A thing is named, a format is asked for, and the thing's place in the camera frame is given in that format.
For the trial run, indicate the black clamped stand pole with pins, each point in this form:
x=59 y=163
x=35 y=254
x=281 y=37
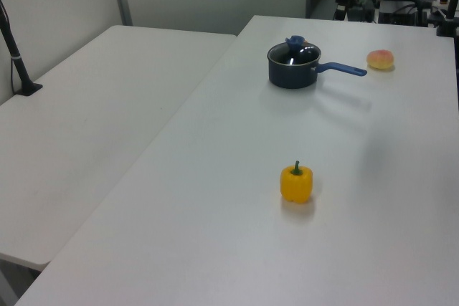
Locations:
x=452 y=1

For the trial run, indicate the black desk equipment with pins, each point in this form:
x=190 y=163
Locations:
x=405 y=15

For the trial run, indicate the dark blue saucepan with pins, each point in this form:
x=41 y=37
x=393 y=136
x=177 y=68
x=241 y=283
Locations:
x=287 y=77

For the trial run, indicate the black camera pole with base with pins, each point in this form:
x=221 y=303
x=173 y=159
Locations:
x=25 y=80

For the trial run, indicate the yellow toy bell pepper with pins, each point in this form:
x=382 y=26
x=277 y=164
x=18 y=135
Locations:
x=295 y=187

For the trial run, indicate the pink yellow toy peach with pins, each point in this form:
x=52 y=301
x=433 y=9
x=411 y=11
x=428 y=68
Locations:
x=381 y=59

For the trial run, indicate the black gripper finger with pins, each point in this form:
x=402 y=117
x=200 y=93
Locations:
x=343 y=13
x=337 y=13

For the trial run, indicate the glass lid with blue knob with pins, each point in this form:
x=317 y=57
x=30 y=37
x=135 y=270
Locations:
x=294 y=41

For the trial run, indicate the white folding side table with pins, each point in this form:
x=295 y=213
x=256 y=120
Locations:
x=89 y=123

